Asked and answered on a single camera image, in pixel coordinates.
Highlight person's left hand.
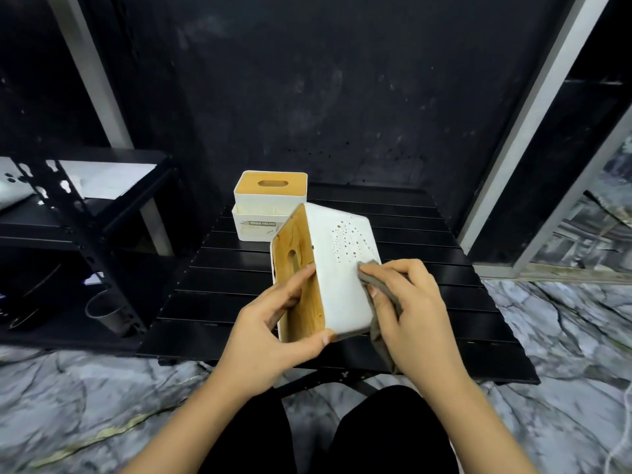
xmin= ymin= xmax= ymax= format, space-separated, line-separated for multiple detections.
xmin=212 ymin=263 xmax=336 ymax=394

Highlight person's right hand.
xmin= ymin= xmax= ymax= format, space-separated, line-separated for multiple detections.
xmin=356 ymin=259 xmax=470 ymax=390

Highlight grey cleaning cloth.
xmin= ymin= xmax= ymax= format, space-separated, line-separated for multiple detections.
xmin=356 ymin=259 xmax=404 ymax=375

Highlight person's left forearm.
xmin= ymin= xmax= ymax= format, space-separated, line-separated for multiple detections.
xmin=120 ymin=369 xmax=267 ymax=474

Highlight person's black trousers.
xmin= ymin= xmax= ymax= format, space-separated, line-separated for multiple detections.
xmin=197 ymin=384 xmax=460 ymax=474

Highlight grey metal cup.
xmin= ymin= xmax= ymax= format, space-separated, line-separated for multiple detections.
xmin=84 ymin=289 xmax=133 ymax=336

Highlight black metal shelf rack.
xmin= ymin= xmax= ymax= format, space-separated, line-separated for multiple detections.
xmin=0 ymin=0 xmax=178 ymax=354

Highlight white board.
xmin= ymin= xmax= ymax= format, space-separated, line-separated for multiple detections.
xmin=57 ymin=162 xmax=158 ymax=201

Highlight white handheld controller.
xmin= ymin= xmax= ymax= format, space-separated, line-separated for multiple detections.
xmin=0 ymin=157 xmax=36 ymax=211

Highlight black table leg frame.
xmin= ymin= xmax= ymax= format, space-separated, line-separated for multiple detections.
xmin=274 ymin=369 xmax=381 ymax=398

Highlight white door frame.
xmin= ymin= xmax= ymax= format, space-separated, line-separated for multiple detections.
xmin=456 ymin=0 xmax=632 ymax=284

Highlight white frame post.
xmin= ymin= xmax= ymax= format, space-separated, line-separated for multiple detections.
xmin=45 ymin=0 xmax=174 ymax=257

